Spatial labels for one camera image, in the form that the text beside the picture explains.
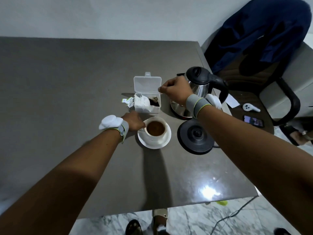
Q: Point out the person's left hand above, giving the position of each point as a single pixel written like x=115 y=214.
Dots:
x=134 y=121

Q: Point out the person's right hand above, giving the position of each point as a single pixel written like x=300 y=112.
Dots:
x=177 y=89

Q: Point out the white ceramic cup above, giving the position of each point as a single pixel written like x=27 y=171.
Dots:
x=154 y=139

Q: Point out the steel electric kettle black lid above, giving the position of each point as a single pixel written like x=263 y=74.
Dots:
x=199 y=73

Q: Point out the clear plastic tea bag box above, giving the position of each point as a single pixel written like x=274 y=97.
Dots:
x=146 y=84

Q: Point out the white saucer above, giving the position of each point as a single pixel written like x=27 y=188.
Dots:
x=154 y=145

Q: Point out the person's right forearm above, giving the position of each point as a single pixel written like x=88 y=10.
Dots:
x=256 y=156

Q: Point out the person's left forearm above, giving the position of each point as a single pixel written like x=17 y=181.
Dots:
x=61 y=186

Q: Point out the person's right sandalled foot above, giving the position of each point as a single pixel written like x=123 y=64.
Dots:
x=160 y=217

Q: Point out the person's left sandalled foot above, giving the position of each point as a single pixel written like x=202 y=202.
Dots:
x=133 y=228

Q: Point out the black kettle base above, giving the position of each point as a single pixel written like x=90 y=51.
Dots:
x=195 y=137

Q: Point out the white paper sheet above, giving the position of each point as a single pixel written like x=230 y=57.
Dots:
x=232 y=101

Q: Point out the brown office chair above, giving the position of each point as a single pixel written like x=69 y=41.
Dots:
x=237 y=117

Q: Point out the black smartphone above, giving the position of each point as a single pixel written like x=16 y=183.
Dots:
x=253 y=121

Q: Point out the dark blue jacket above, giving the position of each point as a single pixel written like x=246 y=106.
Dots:
x=256 y=26

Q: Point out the black sandal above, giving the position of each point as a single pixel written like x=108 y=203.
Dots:
x=282 y=232

